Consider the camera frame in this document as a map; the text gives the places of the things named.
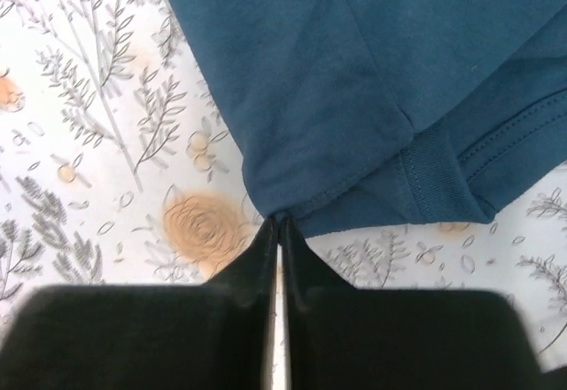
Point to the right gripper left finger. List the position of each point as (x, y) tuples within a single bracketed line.
[(216, 335)]

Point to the teal blue t shirt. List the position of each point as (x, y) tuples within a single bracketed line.
[(362, 113)]

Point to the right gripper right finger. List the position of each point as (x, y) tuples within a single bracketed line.
[(342, 337)]

